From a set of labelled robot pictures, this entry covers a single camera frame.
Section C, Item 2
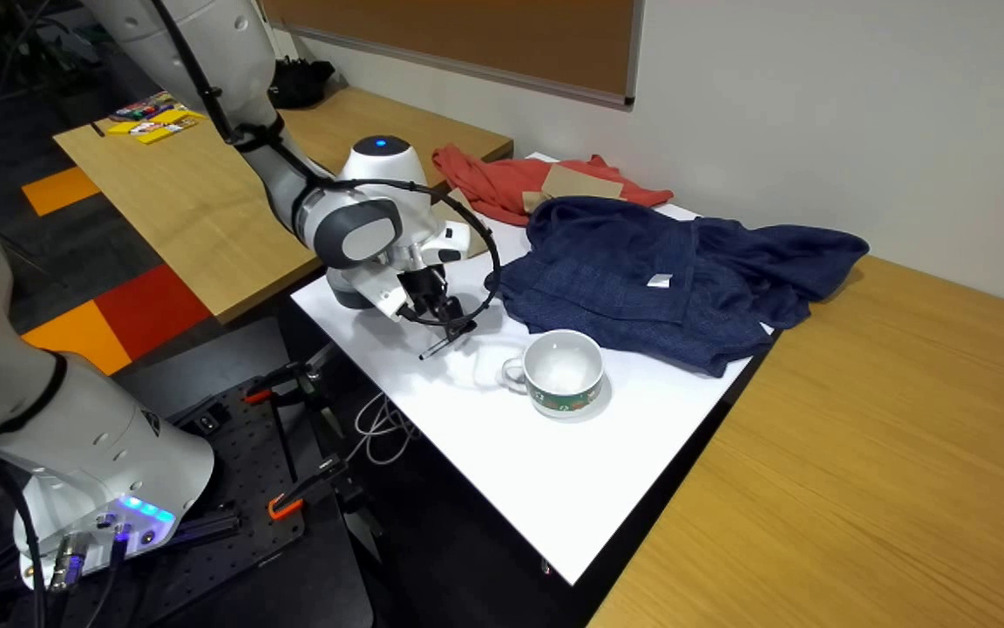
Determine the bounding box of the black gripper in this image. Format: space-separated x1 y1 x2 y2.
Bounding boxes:
394 260 484 351

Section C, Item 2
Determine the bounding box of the black marker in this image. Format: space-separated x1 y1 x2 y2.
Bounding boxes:
417 334 472 362

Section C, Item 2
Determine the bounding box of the orange red cloth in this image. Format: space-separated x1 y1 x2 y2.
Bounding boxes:
428 143 678 230

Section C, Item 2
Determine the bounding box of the dark blue cloth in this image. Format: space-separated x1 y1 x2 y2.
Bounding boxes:
494 196 876 380

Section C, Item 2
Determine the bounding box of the light wooden side table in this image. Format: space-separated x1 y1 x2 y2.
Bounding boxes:
53 83 521 329

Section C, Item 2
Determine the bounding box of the black bowl shaped object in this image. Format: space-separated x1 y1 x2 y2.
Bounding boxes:
267 57 337 111

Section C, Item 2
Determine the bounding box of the yellow packet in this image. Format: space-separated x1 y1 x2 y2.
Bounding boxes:
102 98 206 146

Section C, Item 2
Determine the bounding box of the yellow wooden table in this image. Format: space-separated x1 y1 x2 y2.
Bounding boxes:
585 253 1004 628

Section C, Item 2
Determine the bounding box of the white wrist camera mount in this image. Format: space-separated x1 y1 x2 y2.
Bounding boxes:
417 218 476 268

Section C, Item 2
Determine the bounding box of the white cable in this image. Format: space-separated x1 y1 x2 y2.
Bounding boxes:
346 388 418 471

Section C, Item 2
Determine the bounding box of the orange handled black clamp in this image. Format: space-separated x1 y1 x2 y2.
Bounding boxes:
261 453 357 526
242 358 333 411

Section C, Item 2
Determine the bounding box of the framed cork wall board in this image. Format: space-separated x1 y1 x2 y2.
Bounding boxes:
255 0 650 111

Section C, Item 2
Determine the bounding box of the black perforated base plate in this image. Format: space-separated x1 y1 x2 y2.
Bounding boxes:
53 375 310 614

